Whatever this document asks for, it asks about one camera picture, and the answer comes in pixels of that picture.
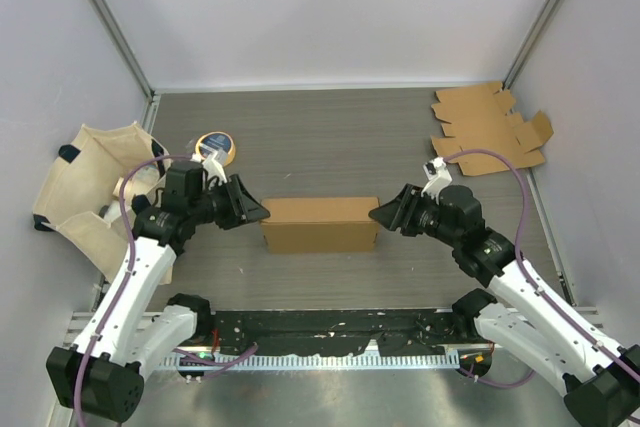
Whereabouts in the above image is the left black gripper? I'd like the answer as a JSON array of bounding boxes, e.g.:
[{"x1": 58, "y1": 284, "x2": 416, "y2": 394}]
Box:
[{"x1": 190, "y1": 174, "x2": 270, "y2": 230}]

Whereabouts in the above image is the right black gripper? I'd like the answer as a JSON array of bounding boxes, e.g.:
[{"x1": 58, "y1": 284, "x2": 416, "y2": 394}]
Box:
[{"x1": 370, "y1": 183, "x2": 460, "y2": 247}]

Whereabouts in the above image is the large brown cardboard box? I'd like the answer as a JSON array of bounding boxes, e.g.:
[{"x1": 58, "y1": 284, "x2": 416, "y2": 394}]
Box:
[{"x1": 260, "y1": 197, "x2": 380, "y2": 254}]

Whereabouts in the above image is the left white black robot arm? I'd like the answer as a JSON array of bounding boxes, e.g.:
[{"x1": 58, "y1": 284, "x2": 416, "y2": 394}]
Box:
[{"x1": 46, "y1": 155, "x2": 270, "y2": 425}]

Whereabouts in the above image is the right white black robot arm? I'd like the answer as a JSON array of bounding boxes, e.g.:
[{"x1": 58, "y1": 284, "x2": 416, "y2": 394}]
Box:
[{"x1": 369, "y1": 184, "x2": 639, "y2": 426}]

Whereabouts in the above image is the yellow masking tape roll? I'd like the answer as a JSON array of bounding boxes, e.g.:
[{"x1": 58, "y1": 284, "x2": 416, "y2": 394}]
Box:
[{"x1": 194, "y1": 131, "x2": 236, "y2": 167}]

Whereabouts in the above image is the cardboard tube in bag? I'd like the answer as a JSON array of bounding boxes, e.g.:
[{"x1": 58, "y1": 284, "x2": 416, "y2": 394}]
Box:
[{"x1": 113, "y1": 177, "x2": 124, "y2": 199}]

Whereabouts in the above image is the beige canvas tote bag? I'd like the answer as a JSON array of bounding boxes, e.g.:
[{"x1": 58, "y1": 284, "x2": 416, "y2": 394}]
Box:
[{"x1": 30, "y1": 120, "x2": 176, "y2": 289}]

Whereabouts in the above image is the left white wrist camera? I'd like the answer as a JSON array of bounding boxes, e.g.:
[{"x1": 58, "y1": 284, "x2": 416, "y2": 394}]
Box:
[{"x1": 203, "y1": 150, "x2": 228, "y2": 184}]

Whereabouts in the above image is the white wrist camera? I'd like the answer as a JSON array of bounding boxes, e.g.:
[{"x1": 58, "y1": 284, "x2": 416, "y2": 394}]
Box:
[
  {"x1": 203, "y1": 150, "x2": 228, "y2": 184},
  {"x1": 421, "y1": 157, "x2": 452, "y2": 201}
]

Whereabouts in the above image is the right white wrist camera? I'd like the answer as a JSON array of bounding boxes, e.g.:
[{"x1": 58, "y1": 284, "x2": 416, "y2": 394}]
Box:
[{"x1": 421, "y1": 157, "x2": 452, "y2": 201}]

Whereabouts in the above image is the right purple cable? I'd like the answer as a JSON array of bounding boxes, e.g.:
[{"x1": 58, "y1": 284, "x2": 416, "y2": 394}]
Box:
[{"x1": 444, "y1": 148, "x2": 640, "y2": 388}]

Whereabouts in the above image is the purple cable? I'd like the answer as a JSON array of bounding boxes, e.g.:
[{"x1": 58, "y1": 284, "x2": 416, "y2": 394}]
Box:
[
  {"x1": 74, "y1": 154, "x2": 261, "y2": 427},
  {"x1": 444, "y1": 148, "x2": 640, "y2": 388}
]

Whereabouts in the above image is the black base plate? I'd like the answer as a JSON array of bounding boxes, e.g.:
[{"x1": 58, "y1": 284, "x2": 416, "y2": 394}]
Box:
[{"x1": 179, "y1": 309, "x2": 492, "y2": 357}]

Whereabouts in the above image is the white slotted cable duct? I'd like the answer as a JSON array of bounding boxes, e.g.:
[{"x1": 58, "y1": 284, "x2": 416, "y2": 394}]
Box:
[{"x1": 157, "y1": 349, "x2": 460, "y2": 376}]

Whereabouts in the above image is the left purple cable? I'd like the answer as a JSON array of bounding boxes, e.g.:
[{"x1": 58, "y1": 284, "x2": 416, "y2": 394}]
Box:
[{"x1": 74, "y1": 154, "x2": 261, "y2": 427}]

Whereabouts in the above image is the left aluminium frame post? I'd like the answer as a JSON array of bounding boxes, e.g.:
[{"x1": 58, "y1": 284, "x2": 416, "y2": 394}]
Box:
[{"x1": 88, "y1": 0, "x2": 154, "y2": 102}]

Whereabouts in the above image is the aluminium frame post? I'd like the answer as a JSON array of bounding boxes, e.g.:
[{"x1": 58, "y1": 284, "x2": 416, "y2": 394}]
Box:
[
  {"x1": 503, "y1": 0, "x2": 564, "y2": 89},
  {"x1": 88, "y1": 0, "x2": 154, "y2": 102}
]

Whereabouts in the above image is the right aluminium frame post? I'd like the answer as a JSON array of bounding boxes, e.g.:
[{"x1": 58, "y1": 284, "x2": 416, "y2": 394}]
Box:
[{"x1": 503, "y1": 0, "x2": 564, "y2": 89}]

